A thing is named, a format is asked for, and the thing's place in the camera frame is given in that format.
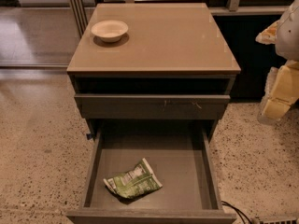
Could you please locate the white bowl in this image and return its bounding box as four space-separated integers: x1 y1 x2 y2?
92 20 128 43

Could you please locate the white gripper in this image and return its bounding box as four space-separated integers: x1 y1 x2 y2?
255 21 299 125

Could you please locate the black cable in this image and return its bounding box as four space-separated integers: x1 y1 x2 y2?
221 200 253 224

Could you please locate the grey drawer cabinet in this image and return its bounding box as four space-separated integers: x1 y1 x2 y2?
67 3 240 135

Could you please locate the open grey middle drawer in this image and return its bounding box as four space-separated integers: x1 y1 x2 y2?
66 120 236 224

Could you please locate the green jalapeno chip bag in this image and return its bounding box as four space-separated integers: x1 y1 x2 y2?
103 158 163 200

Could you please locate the closed grey top drawer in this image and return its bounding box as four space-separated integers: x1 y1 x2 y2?
75 94 230 119

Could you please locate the floor vent grille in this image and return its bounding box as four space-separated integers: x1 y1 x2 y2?
251 216 299 224

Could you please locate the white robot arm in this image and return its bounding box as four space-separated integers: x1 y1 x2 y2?
255 0 299 125

